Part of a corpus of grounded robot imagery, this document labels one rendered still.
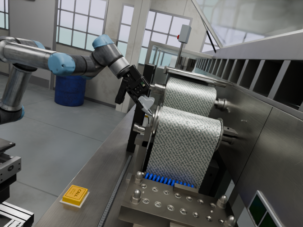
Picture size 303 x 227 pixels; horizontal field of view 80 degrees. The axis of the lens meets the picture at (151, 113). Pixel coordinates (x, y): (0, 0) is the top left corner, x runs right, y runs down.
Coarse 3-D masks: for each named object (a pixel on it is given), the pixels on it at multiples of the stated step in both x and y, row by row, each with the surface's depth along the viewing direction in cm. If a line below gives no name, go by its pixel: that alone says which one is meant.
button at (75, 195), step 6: (72, 186) 74; (78, 186) 74; (66, 192) 70; (72, 192) 71; (78, 192) 72; (84, 192) 72; (66, 198) 68; (72, 198) 68; (78, 198) 69; (78, 204) 68
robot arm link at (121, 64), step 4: (120, 60) 69; (124, 60) 70; (112, 64) 69; (116, 64) 69; (120, 64) 69; (124, 64) 69; (128, 64) 71; (112, 68) 70; (116, 68) 69; (120, 68) 69; (124, 68) 70; (112, 72) 72; (116, 72) 70; (120, 72) 70
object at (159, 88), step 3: (156, 84) 94; (159, 84) 94; (162, 84) 94; (165, 84) 95; (156, 87) 93; (159, 87) 93; (162, 87) 94; (165, 87) 93; (153, 90) 94; (156, 90) 94; (159, 90) 94; (162, 90) 94; (156, 93) 95; (159, 93) 95; (162, 93) 94
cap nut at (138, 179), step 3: (138, 171) 69; (138, 174) 68; (141, 174) 68; (135, 177) 69; (138, 177) 68; (141, 177) 68; (135, 180) 68; (138, 180) 68; (141, 180) 69; (135, 183) 68; (138, 183) 68; (141, 183) 69
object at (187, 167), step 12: (156, 144) 72; (156, 156) 73; (168, 156) 73; (180, 156) 72; (192, 156) 71; (204, 156) 71; (156, 168) 75; (168, 168) 74; (180, 168) 74; (192, 168) 73; (204, 168) 72; (168, 180) 76; (180, 180) 75; (192, 180) 75
